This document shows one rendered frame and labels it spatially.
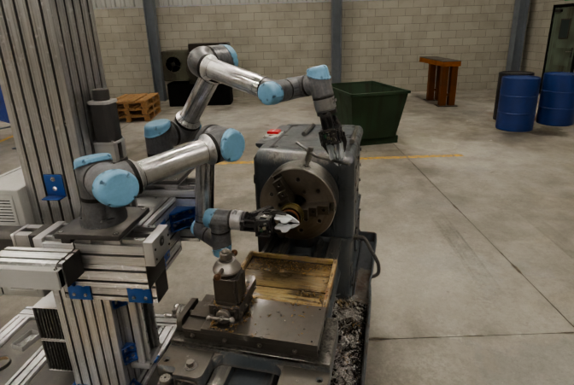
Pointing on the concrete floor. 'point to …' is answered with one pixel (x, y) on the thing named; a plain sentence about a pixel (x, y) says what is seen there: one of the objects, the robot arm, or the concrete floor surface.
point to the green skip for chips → (371, 109)
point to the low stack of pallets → (138, 106)
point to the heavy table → (442, 79)
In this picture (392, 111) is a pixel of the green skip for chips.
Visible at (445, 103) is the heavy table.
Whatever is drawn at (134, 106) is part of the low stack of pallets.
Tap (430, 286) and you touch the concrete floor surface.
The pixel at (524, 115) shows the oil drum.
